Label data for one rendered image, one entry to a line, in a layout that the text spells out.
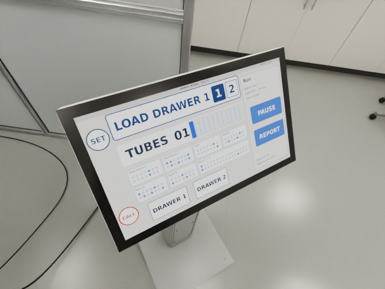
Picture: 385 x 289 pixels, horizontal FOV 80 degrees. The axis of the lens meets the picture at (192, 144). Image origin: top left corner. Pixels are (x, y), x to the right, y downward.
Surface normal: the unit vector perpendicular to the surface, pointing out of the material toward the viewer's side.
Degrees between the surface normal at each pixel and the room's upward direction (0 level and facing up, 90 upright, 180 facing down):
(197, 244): 3
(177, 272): 3
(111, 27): 90
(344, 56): 90
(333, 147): 0
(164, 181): 50
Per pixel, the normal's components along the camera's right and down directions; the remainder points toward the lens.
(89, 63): -0.10, 0.81
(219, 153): 0.43, 0.20
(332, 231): 0.09, -0.57
